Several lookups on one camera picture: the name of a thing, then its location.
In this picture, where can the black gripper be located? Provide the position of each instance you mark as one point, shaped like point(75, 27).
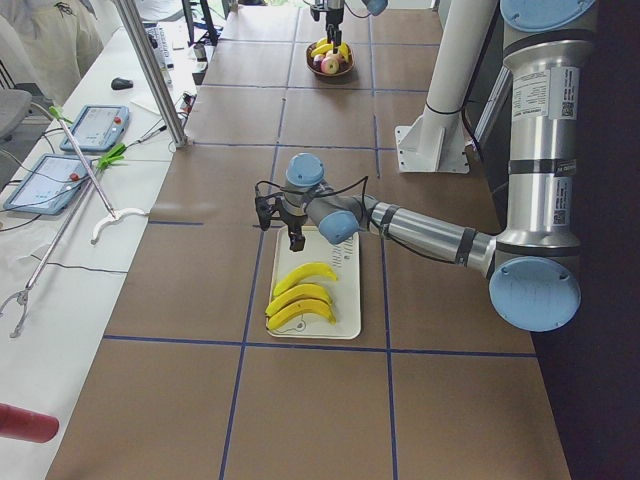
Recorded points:
point(294, 223)
point(332, 16)

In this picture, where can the yellow banana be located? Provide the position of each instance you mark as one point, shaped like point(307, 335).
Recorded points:
point(302, 272)
point(321, 49)
point(298, 308)
point(296, 293)

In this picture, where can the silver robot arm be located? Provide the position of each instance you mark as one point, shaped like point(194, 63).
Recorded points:
point(374, 7)
point(531, 266)

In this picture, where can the woven wicker basket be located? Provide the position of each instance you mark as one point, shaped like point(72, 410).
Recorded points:
point(344, 67)

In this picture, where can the dark red apple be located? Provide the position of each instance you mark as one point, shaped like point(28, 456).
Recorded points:
point(317, 61)

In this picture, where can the cream bear tray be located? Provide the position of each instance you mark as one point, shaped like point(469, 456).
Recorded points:
point(345, 292)

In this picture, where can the black orange connector block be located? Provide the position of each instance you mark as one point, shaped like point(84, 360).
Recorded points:
point(187, 102)

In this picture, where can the white curved hook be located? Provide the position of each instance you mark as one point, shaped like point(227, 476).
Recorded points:
point(113, 218)

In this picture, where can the green clip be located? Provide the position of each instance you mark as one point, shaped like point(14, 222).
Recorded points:
point(116, 153)

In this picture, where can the black computer mouse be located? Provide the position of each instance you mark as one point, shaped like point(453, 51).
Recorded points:
point(118, 84)

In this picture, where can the far teach pendant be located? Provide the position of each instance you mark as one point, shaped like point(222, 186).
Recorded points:
point(98, 128)

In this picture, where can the teach pendant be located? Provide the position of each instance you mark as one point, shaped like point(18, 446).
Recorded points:
point(49, 187)
point(98, 128)

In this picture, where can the near teach pendant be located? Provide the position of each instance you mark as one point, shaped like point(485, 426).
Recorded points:
point(49, 187)

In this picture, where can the person in white coat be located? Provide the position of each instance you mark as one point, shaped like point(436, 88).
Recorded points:
point(60, 39)

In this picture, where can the red cylinder bottle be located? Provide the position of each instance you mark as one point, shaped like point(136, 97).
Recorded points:
point(27, 425)

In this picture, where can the white camera post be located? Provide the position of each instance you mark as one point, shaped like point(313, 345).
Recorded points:
point(435, 143)

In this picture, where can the aluminium frame post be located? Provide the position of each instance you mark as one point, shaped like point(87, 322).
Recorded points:
point(132, 23)

